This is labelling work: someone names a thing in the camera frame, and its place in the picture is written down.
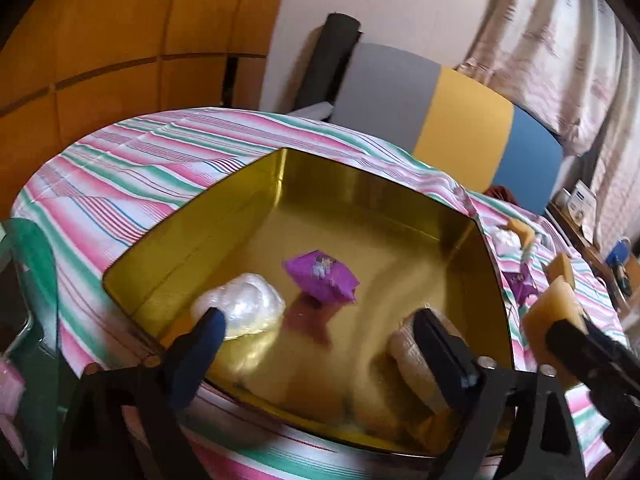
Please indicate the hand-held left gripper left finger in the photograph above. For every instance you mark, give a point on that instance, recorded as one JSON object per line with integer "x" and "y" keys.
{"x": 207, "y": 342}

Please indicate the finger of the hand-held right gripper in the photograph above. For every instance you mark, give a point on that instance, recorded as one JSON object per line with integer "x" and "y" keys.
{"x": 575, "y": 347}

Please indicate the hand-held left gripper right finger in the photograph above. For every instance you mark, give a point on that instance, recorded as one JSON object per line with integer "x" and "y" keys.
{"x": 445, "y": 355}

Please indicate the round beige cake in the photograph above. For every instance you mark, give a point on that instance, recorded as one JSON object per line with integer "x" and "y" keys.
{"x": 404, "y": 360}

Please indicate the yellow cake piece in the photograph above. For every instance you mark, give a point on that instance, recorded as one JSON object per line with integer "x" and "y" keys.
{"x": 560, "y": 266}
{"x": 525, "y": 232}
{"x": 552, "y": 305}

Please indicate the white pastry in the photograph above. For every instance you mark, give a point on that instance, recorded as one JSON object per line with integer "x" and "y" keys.
{"x": 500, "y": 242}
{"x": 250, "y": 300}

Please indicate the purple snack packet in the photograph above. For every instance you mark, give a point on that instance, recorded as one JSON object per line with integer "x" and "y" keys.
{"x": 520, "y": 286}
{"x": 322, "y": 275}

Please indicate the gold-lined tin box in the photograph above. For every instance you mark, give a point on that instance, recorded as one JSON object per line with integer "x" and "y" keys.
{"x": 350, "y": 210}

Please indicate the wooden side table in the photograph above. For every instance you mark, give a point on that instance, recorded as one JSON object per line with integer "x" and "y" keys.
{"x": 595, "y": 250}

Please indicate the blue round object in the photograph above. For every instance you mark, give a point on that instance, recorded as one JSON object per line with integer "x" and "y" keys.
{"x": 619, "y": 254}

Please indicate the white carton box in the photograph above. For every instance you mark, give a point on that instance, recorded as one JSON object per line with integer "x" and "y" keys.
{"x": 582, "y": 202}

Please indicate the dark red cloth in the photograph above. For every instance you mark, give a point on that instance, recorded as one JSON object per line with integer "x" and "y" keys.
{"x": 501, "y": 193}

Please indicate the green plastic chair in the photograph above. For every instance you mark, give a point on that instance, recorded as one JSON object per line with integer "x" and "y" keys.
{"x": 35, "y": 270}

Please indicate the striped tablecloth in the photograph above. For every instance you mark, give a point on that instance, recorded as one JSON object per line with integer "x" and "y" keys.
{"x": 150, "y": 160}

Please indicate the pink cloth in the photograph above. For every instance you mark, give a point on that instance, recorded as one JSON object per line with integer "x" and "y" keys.
{"x": 10, "y": 395}

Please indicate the grey yellow blue chair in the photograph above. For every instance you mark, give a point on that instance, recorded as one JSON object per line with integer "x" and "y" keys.
{"x": 465, "y": 120}

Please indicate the patterned beige curtain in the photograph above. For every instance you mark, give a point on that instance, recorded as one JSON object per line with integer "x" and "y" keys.
{"x": 565, "y": 50}

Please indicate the black rolled mat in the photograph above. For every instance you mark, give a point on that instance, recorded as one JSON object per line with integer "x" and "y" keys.
{"x": 332, "y": 55}

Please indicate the wooden wardrobe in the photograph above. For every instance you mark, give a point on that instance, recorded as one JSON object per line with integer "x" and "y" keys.
{"x": 125, "y": 35}

